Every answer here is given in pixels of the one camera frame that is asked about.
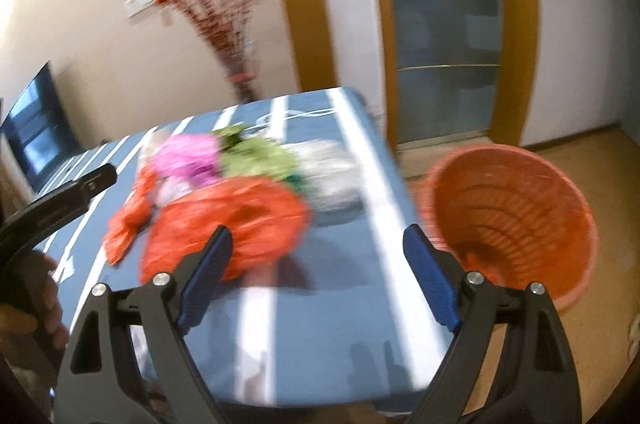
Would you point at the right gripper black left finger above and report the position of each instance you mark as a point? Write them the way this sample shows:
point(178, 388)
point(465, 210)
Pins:
point(99, 380)

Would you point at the small red plastic bag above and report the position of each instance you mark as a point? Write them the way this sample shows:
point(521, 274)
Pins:
point(135, 212)

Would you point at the clear plastic bag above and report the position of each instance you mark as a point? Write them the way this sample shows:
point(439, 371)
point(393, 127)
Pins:
point(172, 188)

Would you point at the pink plastic bag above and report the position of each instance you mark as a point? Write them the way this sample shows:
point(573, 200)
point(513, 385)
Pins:
point(189, 157)

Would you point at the large red plastic bag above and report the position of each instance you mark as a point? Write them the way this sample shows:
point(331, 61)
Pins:
point(266, 218)

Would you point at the light green plastic bag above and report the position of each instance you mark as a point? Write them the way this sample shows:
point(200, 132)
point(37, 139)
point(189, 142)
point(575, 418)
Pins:
point(256, 156)

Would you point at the clear bubble wrap bundle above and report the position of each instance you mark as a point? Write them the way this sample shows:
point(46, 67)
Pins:
point(330, 173)

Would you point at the orange plastic trash basket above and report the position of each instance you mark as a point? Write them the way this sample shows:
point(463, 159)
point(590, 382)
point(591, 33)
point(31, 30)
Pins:
point(512, 215)

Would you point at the person left hand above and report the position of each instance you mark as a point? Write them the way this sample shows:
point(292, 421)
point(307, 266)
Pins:
point(17, 323)

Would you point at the black flat television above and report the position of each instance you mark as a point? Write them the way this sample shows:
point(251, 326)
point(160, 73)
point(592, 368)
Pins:
point(38, 131)

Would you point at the blue white striped tablecloth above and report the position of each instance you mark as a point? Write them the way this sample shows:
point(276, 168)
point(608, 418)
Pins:
point(341, 319)

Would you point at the glass floor vase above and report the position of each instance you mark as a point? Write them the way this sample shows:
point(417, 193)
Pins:
point(241, 68)

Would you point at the wooden framed glass door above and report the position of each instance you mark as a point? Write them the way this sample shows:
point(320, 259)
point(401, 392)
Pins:
point(454, 69)

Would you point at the white wall switch plate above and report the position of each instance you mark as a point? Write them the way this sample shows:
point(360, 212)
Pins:
point(135, 7)

